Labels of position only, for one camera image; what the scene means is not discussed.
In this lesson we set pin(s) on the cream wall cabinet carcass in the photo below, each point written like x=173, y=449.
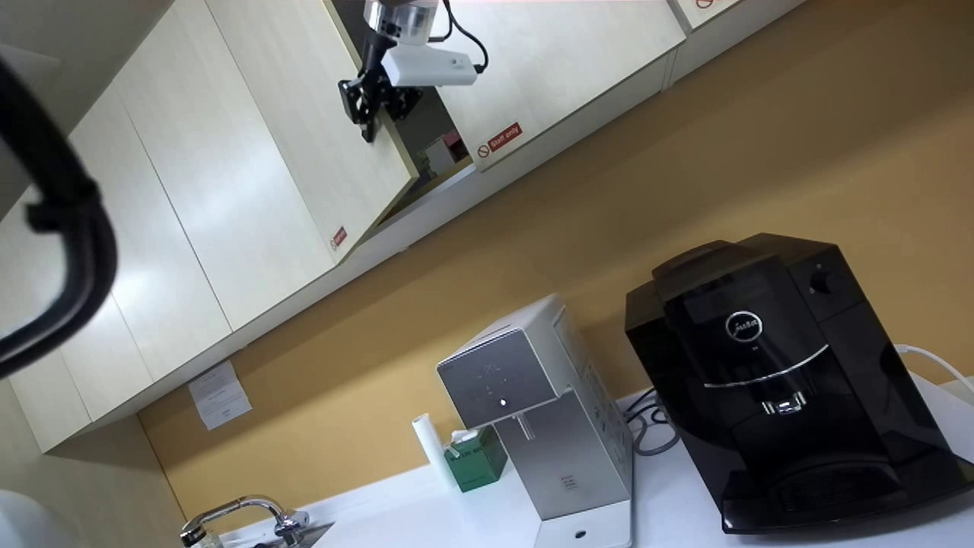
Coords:
x=597, y=112

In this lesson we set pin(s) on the wide cream cabinet door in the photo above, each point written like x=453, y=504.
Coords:
x=550, y=51

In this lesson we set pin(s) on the chrome sink faucet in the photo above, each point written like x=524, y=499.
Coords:
x=293, y=531

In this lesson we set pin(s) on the black Jura coffee machine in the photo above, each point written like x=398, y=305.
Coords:
x=792, y=407

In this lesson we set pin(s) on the silver water dispenser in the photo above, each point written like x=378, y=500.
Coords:
x=568, y=457

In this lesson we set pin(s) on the white paper wall note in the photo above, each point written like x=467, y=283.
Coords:
x=220, y=398

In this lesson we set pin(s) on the dark red white box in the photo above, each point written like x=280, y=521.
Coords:
x=458, y=147

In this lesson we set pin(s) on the red white label sticker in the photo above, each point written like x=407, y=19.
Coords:
x=507, y=134
x=339, y=239

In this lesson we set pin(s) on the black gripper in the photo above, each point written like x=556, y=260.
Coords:
x=378, y=78

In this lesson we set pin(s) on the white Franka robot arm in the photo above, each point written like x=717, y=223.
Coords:
x=400, y=19

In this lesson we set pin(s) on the cream hinged cabinet door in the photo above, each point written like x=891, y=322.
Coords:
x=293, y=133

